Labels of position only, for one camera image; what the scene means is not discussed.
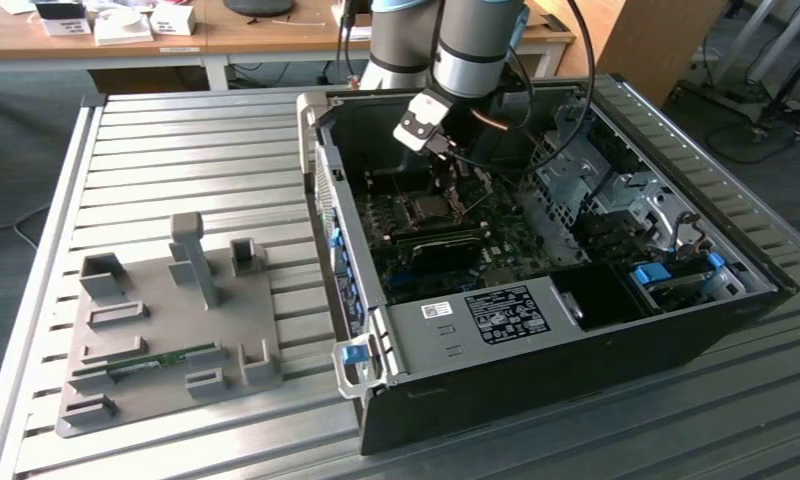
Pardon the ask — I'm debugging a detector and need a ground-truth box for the white box black screen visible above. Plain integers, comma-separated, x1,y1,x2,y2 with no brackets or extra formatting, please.
30,0,96,38

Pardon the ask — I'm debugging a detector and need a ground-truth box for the wooden desk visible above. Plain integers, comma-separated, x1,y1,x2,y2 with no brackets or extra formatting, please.
0,0,579,92

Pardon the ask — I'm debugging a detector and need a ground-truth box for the black open PC case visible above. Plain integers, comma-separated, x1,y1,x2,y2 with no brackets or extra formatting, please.
296,73,800,457

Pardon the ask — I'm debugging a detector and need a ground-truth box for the grey parts rack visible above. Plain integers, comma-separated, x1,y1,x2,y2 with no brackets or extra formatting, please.
52,211,288,440

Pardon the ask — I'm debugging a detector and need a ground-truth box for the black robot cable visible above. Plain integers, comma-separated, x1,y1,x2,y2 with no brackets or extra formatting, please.
449,0,599,174

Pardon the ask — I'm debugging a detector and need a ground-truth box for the equipment stand black base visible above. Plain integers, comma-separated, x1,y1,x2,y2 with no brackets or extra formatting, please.
663,0,800,134

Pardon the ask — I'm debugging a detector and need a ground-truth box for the coloured wire bundle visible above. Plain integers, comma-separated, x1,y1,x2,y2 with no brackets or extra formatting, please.
663,209,712,264

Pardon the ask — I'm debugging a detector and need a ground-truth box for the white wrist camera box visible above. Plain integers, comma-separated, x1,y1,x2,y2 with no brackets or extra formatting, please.
391,91,456,152

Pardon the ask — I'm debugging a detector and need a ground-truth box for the CPU socket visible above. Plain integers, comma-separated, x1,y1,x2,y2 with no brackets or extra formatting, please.
397,188,465,229

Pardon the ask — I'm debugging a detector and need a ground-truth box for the grey power supply unit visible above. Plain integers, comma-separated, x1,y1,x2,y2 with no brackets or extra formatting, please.
372,278,586,389

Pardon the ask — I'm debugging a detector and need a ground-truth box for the small white barcode sticker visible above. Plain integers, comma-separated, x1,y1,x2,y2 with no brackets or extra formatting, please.
417,299,457,320

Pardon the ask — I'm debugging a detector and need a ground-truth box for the CPU with silver top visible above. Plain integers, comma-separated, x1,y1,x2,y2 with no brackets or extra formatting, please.
412,196,452,220

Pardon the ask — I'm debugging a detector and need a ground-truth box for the black printed label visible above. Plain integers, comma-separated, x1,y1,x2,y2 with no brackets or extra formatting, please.
463,283,554,347

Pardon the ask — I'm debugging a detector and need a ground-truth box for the wooden cabinet panel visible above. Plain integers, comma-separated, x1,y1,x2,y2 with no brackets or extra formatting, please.
590,0,732,107

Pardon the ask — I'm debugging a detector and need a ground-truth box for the black expansion card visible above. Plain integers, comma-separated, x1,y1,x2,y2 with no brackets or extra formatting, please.
399,234,485,275

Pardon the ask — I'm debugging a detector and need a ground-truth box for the grey metal drive cage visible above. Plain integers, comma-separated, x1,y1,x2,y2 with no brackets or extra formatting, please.
516,92,672,264

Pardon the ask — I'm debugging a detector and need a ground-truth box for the white box round opening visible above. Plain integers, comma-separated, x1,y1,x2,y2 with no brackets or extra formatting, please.
92,8,156,47

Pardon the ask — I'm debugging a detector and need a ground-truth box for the green RAM stick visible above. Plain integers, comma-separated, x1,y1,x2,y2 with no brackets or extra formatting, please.
104,349,193,377

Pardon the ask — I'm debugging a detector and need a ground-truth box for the white box with print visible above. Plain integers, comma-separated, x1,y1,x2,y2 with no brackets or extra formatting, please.
147,3,199,37

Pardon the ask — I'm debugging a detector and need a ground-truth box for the green motherboard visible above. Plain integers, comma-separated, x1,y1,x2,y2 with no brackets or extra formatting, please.
351,167,559,306

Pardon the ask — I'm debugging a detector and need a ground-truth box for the blue disk carrier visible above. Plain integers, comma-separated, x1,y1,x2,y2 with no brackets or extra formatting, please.
631,263,672,290

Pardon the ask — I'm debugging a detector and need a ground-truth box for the dark grey round object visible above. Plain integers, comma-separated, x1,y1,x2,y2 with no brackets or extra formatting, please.
223,0,296,17

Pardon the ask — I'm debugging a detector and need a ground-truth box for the metal socket cover frame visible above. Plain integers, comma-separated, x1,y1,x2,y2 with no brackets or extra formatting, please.
447,167,503,217

